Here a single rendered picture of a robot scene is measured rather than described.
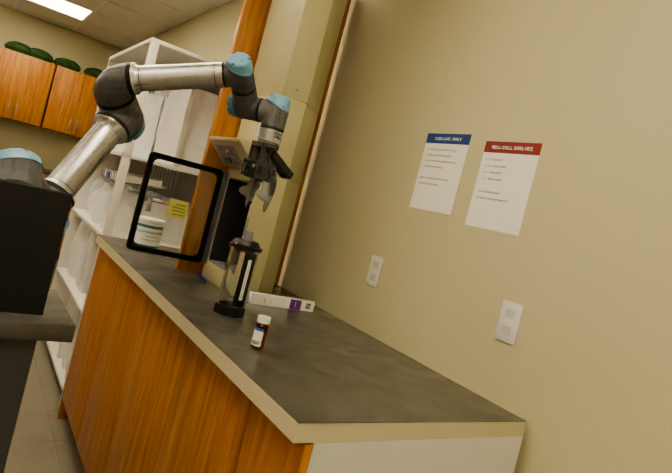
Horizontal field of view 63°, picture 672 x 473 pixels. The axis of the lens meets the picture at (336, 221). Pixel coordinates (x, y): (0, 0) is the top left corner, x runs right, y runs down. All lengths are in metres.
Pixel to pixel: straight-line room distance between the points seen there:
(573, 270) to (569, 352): 0.21
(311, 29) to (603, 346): 1.46
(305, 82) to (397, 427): 1.35
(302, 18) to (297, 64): 0.17
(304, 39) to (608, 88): 1.08
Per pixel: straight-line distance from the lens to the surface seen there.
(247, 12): 2.49
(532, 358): 1.61
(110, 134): 1.80
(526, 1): 1.97
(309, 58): 2.17
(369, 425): 1.20
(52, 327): 1.39
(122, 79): 1.76
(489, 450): 1.51
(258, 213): 2.08
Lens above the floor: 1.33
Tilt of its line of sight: 1 degrees down
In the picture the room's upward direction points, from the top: 15 degrees clockwise
